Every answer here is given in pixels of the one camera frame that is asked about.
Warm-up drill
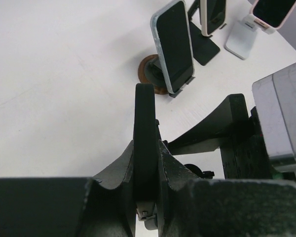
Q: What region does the phone with beige case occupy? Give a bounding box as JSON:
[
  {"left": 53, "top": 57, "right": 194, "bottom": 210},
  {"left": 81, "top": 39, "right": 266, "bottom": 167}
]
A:
[{"left": 199, "top": 0, "right": 226, "bottom": 37}]

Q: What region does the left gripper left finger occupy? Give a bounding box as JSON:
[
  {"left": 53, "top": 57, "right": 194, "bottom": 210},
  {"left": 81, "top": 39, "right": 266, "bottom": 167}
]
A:
[{"left": 0, "top": 143, "right": 136, "bottom": 237}]

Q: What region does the phone with clear case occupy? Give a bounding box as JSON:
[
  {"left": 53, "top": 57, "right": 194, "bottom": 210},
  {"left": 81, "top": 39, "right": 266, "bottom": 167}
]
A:
[{"left": 150, "top": 0, "right": 194, "bottom": 94}]

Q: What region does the brown round base phone stand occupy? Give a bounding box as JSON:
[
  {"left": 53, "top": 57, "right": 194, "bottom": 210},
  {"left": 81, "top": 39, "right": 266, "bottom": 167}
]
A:
[{"left": 138, "top": 54, "right": 195, "bottom": 98}]

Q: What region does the black phone dark case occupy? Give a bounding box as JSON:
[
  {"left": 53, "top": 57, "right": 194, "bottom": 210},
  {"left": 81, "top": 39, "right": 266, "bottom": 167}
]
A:
[{"left": 133, "top": 83, "right": 159, "bottom": 202}]

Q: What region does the white phone stand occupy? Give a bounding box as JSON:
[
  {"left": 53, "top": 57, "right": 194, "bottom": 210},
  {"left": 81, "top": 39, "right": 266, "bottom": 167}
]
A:
[{"left": 224, "top": 14, "right": 276, "bottom": 60}]

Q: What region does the black folding phone stand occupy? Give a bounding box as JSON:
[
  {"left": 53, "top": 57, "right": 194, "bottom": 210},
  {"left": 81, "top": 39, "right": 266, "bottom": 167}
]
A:
[{"left": 187, "top": 0, "right": 226, "bottom": 66}]

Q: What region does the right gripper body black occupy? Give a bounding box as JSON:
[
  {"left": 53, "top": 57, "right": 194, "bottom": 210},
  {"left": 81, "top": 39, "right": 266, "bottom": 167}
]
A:
[{"left": 221, "top": 107, "right": 273, "bottom": 179}]

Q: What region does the phone with pink case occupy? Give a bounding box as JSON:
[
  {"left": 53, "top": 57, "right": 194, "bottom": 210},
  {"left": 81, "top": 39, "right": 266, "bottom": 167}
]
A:
[{"left": 250, "top": 0, "right": 296, "bottom": 30}]

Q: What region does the black round base clamp stand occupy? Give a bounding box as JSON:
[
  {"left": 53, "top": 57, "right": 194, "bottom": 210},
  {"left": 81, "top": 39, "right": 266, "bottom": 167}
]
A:
[{"left": 135, "top": 120, "right": 215, "bottom": 233}]

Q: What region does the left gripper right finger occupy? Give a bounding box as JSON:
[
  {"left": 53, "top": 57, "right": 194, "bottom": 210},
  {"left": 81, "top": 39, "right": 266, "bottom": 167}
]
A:
[{"left": 157, "top": 139, "right": 296, "bottom": 237}]

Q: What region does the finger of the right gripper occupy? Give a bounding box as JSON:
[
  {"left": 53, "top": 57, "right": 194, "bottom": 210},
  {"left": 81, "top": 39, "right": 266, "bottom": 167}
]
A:
[{"left": 168, "top": 94, "right": 249, "bottom": 155}]

